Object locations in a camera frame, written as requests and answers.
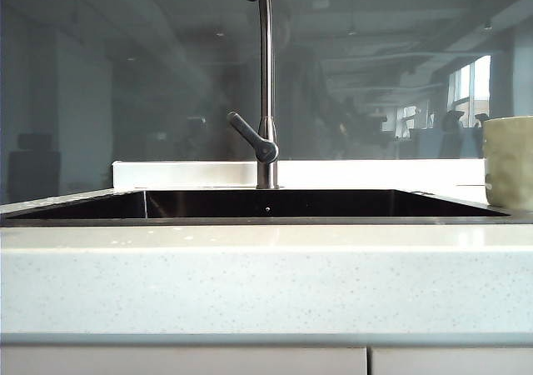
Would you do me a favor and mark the dark steel faucet lever handle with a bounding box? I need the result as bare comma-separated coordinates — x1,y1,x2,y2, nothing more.
226,111,280,163

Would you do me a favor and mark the pale green ceramic mug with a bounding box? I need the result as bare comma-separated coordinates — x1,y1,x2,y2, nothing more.
482,116,533,208

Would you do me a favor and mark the black undermount sink basin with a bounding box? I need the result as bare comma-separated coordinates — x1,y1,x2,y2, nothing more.
0,187,513,227

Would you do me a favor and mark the brushed steel gooseneck faucet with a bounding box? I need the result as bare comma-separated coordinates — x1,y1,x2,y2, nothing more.
242,0,281,190

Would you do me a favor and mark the white backsplash upstand ledge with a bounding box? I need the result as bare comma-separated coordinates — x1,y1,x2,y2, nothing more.
111,158,533,193

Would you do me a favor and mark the wide grey cabinet door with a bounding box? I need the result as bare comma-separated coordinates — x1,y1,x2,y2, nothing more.
0,345,369,375

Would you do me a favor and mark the narrow grey cabinet door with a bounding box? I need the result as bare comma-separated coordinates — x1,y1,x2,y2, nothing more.
371,346,533,375

